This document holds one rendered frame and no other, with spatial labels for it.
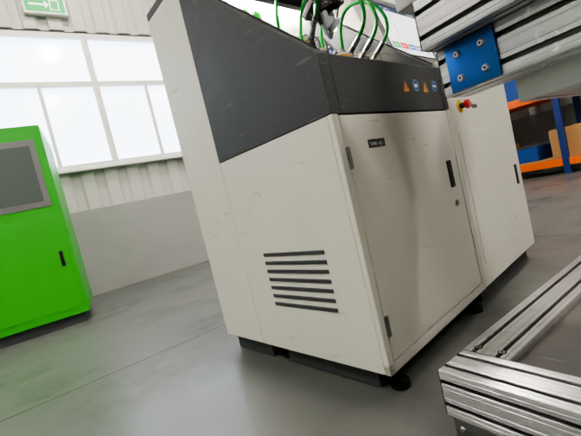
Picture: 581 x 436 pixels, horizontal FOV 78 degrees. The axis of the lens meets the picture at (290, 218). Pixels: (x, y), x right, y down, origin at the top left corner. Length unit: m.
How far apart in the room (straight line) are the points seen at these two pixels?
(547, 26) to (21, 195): 3.31
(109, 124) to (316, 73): 4.27
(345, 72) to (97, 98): 4.36
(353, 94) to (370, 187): 0.26
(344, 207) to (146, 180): 4.26
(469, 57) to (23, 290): 3.26
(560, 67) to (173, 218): 4.64
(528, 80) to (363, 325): 0.69
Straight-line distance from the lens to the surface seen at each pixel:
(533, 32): 0.74
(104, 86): 5.31
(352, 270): 1.01
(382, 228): 1.04
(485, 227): 1.68
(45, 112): 5.09
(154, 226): 4.96
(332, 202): 0.99
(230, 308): 1.61
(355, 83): 1.09
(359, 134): 1.03
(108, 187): 4.95
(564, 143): 6.39
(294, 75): 1.06
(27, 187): 3.45
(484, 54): 0.76
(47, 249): 3.41
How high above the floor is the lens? 0.61
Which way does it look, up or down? 4 degrees down
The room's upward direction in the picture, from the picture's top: 13 degrees counter-clockwise
